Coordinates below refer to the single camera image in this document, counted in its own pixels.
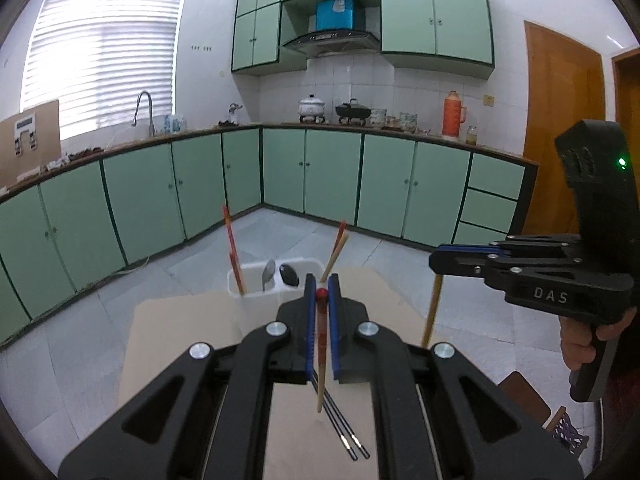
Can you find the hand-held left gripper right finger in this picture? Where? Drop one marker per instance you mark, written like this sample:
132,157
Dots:
336,330

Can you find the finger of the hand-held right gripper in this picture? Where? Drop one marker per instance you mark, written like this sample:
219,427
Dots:
460,264
540,242

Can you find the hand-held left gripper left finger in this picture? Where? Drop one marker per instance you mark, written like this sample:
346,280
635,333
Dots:
311,330

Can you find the red-tipped wooden chopstick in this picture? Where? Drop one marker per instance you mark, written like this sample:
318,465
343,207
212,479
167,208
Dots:
322,340
233,262
341,227
229,225

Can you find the plain wooden chopstick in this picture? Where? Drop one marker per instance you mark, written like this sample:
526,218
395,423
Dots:
433,310
336,255

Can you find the black spoon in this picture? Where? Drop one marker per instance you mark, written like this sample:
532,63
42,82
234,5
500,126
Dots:
290,275

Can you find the white two-compartment utensil holder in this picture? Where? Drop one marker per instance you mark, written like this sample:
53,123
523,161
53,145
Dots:
250,307

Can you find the metal spoon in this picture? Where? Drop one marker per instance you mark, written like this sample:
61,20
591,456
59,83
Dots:
269,272

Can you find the black chopstick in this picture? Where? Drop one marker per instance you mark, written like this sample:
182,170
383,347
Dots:
345,442
357,442

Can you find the person's right hand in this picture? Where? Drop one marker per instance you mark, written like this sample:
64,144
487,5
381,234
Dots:
575,345

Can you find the green base cabinet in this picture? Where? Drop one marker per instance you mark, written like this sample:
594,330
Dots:
385,180

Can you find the brown wooden door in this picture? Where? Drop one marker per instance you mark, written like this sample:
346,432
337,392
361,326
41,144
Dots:
629,90
555,90

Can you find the oil bottle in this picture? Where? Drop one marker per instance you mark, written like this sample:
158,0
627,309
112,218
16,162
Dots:
471,136

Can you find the brown wooden stool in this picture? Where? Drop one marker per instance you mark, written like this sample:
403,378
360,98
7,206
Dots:
522,395

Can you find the orange thermos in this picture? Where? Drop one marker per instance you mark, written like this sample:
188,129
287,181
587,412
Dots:
452,115

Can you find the black wok with lid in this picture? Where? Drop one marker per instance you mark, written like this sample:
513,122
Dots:
352,110

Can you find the dark mesh basket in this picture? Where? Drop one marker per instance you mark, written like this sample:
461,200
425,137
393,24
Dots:
567,432

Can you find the white cooking pot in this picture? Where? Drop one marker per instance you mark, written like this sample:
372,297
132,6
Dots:
311,107

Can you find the dark rag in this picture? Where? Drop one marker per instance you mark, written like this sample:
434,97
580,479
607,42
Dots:
82,152
227,123

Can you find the glass bottle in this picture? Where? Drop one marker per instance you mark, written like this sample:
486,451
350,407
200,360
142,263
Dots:
179,124
168,124

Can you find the black range hood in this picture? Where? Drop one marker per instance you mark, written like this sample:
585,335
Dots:
330,39

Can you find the metal kitchen faucet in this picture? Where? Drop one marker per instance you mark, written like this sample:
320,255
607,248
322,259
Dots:
150,110

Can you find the blue box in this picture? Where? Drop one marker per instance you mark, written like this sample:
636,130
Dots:
337,15

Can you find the brown cardboard box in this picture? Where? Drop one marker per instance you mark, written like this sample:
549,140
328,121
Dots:
42,135

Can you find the white window blind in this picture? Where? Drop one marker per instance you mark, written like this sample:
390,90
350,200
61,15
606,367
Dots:
100,50

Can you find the wall outlet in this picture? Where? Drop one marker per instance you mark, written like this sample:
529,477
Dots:
489,100

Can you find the small wall tap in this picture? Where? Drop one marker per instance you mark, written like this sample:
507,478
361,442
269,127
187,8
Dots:
234,110

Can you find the green wall cabinet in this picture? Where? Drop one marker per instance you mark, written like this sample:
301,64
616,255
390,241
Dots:
460,15

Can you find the wall hooks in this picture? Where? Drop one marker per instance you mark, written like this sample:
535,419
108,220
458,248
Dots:
201,48

